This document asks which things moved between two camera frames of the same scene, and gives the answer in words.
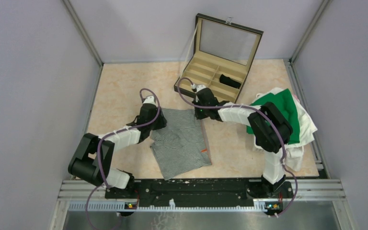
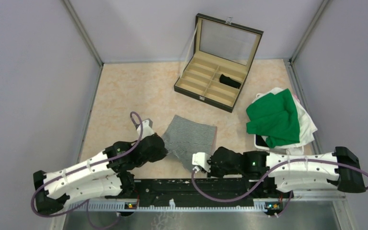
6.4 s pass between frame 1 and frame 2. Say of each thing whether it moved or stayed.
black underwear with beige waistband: stayed
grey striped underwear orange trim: moved
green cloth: stayed
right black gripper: moved
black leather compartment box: stayed
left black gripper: moved
